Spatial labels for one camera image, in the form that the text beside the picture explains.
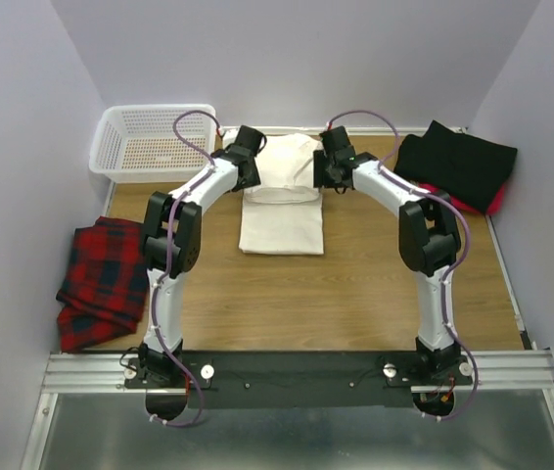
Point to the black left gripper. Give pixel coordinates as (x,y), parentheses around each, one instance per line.
(253,181)

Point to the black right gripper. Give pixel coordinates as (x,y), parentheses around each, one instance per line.
(319,177)

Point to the white t shirt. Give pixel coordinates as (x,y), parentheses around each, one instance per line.
(282,216)

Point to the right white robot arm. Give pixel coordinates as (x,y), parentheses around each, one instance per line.
(428,239)

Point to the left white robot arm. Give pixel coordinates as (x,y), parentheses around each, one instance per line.
(171,241)

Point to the white perforated plastic basket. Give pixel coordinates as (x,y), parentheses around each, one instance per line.
(153,143)

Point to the black folded shirt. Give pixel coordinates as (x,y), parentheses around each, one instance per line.
(441,154)

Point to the red plaid folded shirt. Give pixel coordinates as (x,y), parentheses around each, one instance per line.
(105,287)

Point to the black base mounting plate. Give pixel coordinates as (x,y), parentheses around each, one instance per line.
(246,380)

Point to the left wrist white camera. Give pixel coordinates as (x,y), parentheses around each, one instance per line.
(229,137)

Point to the aluminium frame rail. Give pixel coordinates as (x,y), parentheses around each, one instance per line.
(101,372)

